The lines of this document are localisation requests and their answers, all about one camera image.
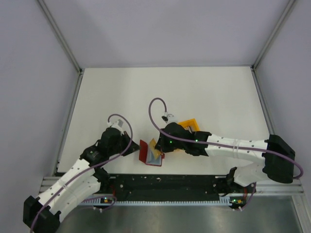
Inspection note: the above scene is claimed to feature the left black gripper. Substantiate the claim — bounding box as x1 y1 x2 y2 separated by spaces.
108 131 141 156

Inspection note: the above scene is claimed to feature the red leather card holder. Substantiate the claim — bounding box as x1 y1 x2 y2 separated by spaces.
138 139 165 166

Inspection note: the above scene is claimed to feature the yellow plastic card bin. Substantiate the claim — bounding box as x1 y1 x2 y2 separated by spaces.
178 118 200 133

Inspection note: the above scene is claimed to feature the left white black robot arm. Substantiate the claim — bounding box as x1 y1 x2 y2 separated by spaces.
23 127 139 233

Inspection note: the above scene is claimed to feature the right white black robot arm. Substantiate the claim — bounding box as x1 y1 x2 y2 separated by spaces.
155 123 295 192

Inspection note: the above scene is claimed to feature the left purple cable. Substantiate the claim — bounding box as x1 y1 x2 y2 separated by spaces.
30 114 134 233

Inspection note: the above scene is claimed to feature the purple cable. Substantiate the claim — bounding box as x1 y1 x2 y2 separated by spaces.
148 97 304 212
30 114 134 233

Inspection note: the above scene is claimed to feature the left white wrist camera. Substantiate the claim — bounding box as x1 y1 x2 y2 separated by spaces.
107 119 123 128

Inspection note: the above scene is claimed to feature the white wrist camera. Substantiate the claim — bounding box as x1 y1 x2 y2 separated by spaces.
162 112 178 124
107 119 123 128

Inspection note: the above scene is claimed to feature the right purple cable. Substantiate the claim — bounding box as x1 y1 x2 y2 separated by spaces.
148 97 304 212

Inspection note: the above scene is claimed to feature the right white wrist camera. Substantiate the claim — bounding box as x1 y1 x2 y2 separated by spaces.
162 112 178 124

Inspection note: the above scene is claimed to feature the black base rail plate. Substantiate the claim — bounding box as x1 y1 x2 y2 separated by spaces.
95 174 253 202

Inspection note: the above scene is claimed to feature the white slotted cable duct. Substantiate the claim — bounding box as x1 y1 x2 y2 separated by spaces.
79 196 245 207

